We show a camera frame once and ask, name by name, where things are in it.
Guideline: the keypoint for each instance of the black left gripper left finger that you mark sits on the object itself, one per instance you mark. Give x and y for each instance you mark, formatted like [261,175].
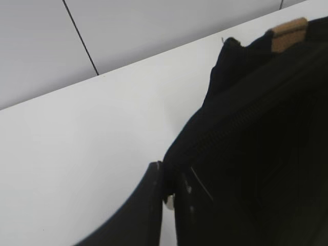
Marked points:
[138,220]

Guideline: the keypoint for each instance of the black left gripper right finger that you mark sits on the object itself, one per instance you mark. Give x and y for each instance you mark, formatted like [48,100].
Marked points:
[193,209]

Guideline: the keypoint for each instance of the black tote bag tan handles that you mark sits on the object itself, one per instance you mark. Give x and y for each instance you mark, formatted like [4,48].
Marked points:
[258,143]

